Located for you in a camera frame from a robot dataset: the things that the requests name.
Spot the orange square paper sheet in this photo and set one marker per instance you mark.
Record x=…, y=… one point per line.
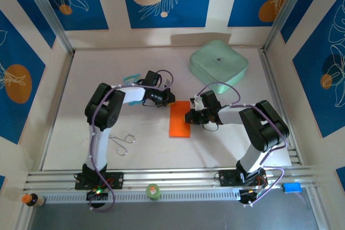
x=179, y=125

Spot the black controller board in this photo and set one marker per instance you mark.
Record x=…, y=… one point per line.
x=250, y=195
x=97, y=194

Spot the green tape roll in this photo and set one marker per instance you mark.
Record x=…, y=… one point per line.
x=153, y=191

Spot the aluminium corner post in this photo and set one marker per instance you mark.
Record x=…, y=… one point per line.
x=285, y=12
x=48, y=12

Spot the mint green zip case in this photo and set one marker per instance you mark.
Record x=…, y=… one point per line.
x=218, y=63

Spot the aluminium rail frame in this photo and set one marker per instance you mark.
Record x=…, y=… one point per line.
x=172, y=176

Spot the orange capped bottle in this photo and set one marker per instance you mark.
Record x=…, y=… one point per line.
x=33, y=199

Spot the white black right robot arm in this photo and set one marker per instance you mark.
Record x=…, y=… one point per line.
x=264, y=127

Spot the blue box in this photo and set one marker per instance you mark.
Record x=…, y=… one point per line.
x=291, y=187

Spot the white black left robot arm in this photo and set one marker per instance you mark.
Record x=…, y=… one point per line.
x=105, y=111

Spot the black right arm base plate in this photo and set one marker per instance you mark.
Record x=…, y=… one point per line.
x=226, y=177

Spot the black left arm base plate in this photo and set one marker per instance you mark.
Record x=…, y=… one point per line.
x=117, y=180

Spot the light blue wipes packet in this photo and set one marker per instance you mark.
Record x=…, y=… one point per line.
x=132, y=78

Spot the aluminium side rail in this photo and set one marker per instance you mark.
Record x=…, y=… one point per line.
x=277, y=100
x=58, y=106

